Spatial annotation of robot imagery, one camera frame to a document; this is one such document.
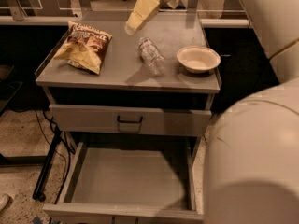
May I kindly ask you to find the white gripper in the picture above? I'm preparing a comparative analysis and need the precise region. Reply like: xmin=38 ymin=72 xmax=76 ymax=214
xmin=124 ymin=0 xmax=180 ymax=35

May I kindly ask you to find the clear plastic water bottle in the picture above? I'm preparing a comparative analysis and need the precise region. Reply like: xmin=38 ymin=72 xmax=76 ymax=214
xmin=138 ymin=37 xmax=164 ymax=76

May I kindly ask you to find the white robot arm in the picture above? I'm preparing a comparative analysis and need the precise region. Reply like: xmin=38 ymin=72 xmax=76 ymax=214
xmin=203 ymin=0 xmax=299 ymax=224

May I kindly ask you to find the grey metal drawer cabinet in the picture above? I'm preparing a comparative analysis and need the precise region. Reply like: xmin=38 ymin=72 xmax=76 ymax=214
xmin=36 ymin=12 xmax=221 ymax=150

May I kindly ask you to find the closed grey top drawer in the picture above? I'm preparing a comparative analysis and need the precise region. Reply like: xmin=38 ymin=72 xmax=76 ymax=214
xmin=50 ymin=105 xmax=211 ymax=136

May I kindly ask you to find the open grey middle drawer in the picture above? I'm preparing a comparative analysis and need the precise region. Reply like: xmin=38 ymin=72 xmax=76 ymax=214
xmin=43 ymin=143 xmax=203 ymax=224

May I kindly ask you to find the white paper bowl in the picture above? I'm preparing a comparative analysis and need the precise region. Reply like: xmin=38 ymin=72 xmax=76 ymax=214
xmin=177 ymin=46 xmax=221 ymax=74

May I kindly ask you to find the yellow brown chip bag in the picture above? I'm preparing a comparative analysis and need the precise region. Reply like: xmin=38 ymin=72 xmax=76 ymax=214
xmin=54 ymin=21 xmax=112 ymax=75

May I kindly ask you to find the white shoe tip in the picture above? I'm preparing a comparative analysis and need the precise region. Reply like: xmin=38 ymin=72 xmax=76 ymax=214
xmin=0 ymin=193 xmax=10 ymax=211

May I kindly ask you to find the white horizontal rail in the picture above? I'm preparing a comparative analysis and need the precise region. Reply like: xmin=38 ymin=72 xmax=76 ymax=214
xmin=200 ymin=19 xmax=250 ymax=28

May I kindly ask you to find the black drawer handle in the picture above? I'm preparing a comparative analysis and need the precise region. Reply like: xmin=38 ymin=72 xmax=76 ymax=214
xmin=117 ymin=116 xmax=143 ymax=124

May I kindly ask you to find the black table leg frame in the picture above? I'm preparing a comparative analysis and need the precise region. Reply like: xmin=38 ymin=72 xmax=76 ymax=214
xmin=0 ymin=127 xmax=61 ymax=202

